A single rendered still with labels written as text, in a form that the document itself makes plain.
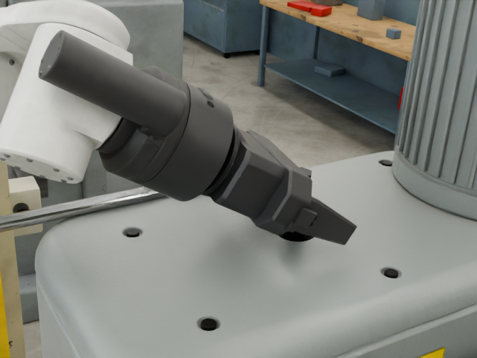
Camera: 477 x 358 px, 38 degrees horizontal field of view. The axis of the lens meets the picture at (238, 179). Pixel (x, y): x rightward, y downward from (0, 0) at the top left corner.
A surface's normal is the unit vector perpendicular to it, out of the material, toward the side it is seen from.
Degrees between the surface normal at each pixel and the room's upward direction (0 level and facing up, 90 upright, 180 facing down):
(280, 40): 90
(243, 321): 0
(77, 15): 51
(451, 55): 90
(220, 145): 67
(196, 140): 72
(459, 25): 90
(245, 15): 90
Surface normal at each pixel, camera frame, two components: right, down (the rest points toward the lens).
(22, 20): -0.51, -0.35
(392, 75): -0.86, 0.18
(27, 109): -0.27, -0.31
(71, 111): 0.51, -0.07
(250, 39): 0.50, 0.40
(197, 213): 0.05, -0.90
